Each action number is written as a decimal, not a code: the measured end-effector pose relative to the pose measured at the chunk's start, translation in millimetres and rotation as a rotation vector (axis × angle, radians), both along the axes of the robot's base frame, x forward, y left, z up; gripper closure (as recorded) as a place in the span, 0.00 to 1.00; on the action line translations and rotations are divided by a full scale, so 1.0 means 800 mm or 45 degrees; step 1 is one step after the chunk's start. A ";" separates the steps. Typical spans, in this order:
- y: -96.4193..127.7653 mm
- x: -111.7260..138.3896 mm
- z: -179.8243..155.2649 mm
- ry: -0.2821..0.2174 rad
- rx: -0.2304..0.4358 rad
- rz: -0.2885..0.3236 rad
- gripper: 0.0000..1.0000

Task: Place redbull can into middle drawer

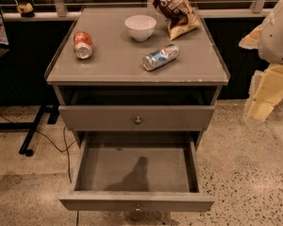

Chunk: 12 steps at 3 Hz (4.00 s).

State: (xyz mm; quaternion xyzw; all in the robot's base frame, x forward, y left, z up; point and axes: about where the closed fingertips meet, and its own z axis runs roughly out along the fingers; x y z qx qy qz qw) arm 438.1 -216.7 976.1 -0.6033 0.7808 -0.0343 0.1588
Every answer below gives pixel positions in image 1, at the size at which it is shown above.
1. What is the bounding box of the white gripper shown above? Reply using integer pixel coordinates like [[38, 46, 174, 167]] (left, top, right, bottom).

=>
[[239, 0, 283, 121]]

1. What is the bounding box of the blue silver redbull can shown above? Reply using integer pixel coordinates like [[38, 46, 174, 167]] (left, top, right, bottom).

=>
[[142, 44, 179, 72]]

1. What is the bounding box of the grey drawer cabinet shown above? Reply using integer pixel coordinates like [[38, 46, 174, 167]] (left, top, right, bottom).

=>
[[43, 6, 231, 213]]

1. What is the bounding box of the orange soda can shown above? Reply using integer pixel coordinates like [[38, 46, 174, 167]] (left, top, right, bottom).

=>
[[74, 31, 93, 59]]

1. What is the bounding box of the open grey middle drawer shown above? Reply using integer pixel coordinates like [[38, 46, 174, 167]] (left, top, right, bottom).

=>
[[58, 132, 214, 212]]

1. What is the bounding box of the closed grey top drawer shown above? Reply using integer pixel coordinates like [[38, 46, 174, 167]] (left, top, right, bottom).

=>
[[59, 105, 215, 131]]

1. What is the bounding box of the brown chip bag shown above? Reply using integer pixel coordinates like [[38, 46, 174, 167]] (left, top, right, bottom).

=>
[[150, 0, 200, 40]]

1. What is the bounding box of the white ceramic bowl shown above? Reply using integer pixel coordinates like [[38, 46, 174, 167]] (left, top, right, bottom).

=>
[[125, 15, 157, 41]]

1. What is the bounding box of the small yellow black object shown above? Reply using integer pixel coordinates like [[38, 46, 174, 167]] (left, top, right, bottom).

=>
[[17, 2, 35, 17]]

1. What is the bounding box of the black floor cable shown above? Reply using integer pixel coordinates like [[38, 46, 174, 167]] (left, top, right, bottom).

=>
[[0, 106, 80, 226]]

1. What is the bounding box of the black desk leg frame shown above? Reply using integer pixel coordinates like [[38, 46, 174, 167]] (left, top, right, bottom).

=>
[[0, 105, 59, 157]]

